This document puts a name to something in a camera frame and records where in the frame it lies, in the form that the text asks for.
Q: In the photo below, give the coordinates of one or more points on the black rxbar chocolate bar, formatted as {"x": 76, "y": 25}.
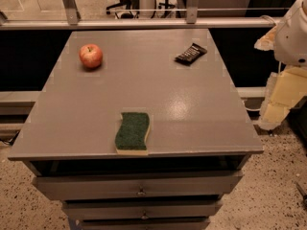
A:
{"x": 188, "y": 57}

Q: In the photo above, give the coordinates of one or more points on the grey drawer cabinet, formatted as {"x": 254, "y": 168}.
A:
{"x": 198, "y": 122}

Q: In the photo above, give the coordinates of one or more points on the green yellow sponge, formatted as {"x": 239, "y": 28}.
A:
{"x": 132, "y": 135}

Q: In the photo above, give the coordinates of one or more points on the grey drawer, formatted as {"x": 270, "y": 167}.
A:
{"x": 147, "y": 224}
{"x": 138, "y": 185}
{"x": 149, "y": 209}

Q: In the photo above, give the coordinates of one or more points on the metal railing frame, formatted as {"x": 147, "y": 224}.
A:
{"x": 98, "y": 14}

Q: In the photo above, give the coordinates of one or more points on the top grey drawer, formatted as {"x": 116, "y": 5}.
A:
{"x": 138, "y": 185}

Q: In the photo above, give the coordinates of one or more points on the bottom grey drawer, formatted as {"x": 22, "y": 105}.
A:
{"x": 147, "y": 224}

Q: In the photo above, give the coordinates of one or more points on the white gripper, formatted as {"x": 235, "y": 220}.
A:
{"x": 293, "y": 40}

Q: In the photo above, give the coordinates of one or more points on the middle grey drawer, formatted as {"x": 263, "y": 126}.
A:
{"x": 149, "y": 209}

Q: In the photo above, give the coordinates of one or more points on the red apple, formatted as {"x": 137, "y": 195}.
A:
{"x": 91, "y": 56}

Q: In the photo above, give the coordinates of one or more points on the black office chair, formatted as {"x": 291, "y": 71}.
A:
{"x": 128, "y": 5}

